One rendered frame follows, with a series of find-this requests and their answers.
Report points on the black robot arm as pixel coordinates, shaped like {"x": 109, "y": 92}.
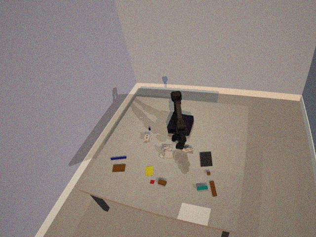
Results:
{"x": 176, "y": 97}

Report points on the yellow flat plate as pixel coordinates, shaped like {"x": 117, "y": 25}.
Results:
{"x": 149, "y": 170}

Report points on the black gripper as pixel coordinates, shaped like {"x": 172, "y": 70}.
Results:
{"x": 180, "y": 145}

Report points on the brown rectangular block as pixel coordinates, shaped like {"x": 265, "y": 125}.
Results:
{"x": 162, "y": 182}

